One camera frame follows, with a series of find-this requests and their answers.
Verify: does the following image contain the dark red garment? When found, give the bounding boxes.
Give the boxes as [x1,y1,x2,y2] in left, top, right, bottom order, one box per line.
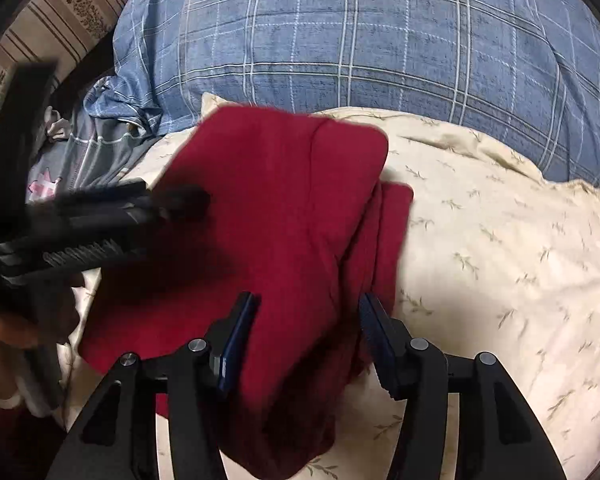
[80,105,413,479]

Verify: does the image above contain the left hand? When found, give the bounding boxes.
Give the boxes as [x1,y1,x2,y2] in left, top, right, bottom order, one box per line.
[0,271,86,396]

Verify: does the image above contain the grey-blue patterned bed sheet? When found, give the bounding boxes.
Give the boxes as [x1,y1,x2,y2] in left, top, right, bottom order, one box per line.
[27,106,157,203]

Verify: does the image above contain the cream leaf-print pillow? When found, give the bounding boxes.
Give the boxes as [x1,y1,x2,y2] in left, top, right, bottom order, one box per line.
[61,91,600,480]

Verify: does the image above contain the beige striped floral cushion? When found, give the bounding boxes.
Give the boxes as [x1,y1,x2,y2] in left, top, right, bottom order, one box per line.
[0,0,126,102]

